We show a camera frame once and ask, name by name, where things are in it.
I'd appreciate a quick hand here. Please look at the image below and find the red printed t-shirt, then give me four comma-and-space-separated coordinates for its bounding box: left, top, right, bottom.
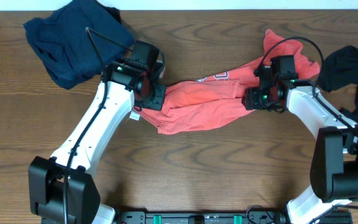
130, 29, 320, 134

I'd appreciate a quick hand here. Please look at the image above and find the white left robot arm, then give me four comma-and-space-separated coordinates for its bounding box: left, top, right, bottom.
28, 81, 135, 224

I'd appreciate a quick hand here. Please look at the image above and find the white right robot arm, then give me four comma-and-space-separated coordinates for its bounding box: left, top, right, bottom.
242, 80, 358, 223

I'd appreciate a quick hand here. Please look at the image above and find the black t-shirt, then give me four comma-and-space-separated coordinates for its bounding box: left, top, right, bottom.
317, 45, 358, 123

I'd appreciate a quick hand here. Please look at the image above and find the navy blue folded shirt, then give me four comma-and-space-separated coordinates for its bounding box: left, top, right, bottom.
24, 0, 135, 90

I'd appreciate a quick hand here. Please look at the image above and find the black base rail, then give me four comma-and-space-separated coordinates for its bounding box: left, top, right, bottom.
115, 211, 287, 224

